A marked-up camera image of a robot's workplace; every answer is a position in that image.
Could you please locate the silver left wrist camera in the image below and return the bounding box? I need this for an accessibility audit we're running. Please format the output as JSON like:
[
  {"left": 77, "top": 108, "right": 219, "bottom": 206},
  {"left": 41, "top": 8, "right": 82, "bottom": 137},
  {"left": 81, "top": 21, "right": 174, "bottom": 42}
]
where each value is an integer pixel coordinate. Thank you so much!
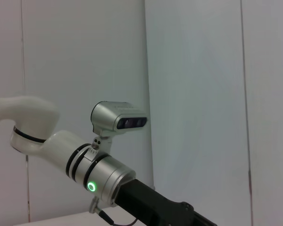
[{"left": 91, "top": 101, "right": 148, "bottom": 151}]

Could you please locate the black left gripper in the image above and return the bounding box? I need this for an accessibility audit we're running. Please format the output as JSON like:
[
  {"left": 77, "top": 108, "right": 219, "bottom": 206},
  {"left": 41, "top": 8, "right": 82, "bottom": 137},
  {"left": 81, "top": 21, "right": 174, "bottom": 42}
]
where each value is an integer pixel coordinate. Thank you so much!
[{"left": 114, "top": 180, "right": 217, "bottom": 226}]

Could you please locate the black cable with silver plug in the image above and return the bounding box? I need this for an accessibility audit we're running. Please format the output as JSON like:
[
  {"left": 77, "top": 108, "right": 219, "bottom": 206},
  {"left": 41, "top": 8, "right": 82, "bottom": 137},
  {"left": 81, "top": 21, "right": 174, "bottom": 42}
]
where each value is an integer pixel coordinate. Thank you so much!
[{"left": 88, "top": 197, "right": 139, "bottom": 226}]

